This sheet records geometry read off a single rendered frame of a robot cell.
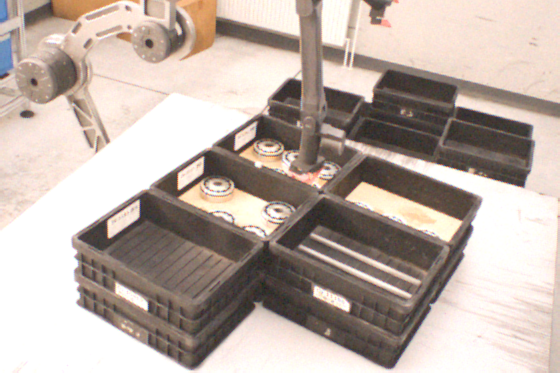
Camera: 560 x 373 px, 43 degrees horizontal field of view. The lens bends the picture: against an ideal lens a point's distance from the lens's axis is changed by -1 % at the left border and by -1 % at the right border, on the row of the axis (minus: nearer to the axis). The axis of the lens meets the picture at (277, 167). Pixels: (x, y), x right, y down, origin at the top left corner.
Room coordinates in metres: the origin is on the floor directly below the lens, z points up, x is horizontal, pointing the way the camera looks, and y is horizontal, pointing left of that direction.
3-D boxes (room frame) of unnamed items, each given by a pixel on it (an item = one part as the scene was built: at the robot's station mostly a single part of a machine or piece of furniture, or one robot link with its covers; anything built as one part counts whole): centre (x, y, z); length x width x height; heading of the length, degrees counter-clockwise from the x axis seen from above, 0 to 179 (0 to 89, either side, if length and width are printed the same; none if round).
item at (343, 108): (3.02, -0.14, 0.37); 0.40 x 0.30 x 0.45; 73
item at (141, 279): (1.41, 0.25, 0.92); 0.40 x 0.30 x 0.02; 62
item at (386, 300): (1.49, -0.24, 0.92); 0.40 x 0.30 x 0.02; 62
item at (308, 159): (1.83, -0.09, 0.98); 0.10 x 0.07 x 0.07; 147
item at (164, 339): (1.41, 0.25, 0.76); 0.40 x 0.30 x 0.12; 62
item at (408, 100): (3.29, -0.65, 0.37); 0.40 x 0.30 x 0.45; 73
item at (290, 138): (1.94, -0.02, 0.87); 0.40 x 0.30 x 0.11; 62
